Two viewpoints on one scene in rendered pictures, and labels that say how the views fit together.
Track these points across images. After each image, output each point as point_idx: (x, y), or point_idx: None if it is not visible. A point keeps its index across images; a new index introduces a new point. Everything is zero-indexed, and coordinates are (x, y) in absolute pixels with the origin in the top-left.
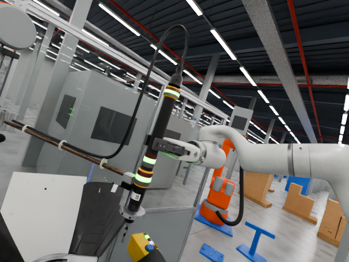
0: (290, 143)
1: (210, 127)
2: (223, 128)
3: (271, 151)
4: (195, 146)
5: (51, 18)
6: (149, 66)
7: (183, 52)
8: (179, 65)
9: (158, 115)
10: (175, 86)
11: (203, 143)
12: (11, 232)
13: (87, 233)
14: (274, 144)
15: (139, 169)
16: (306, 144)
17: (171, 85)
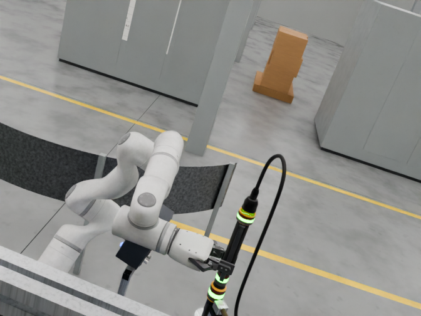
0: (169, 155)
1: (162, 200)
2: (167, 189)
3: (174, 173)
4: (187, 231)
5: None
6: (271, 218)
7: (263, 176)
8: (259, 190)
9: (242, 242)
10: (243, 207)
11: (166, 221)
12: None
13: None
14: (168, 164)
15: (226, 288)
16: (175, 150)
17: (247, 210)
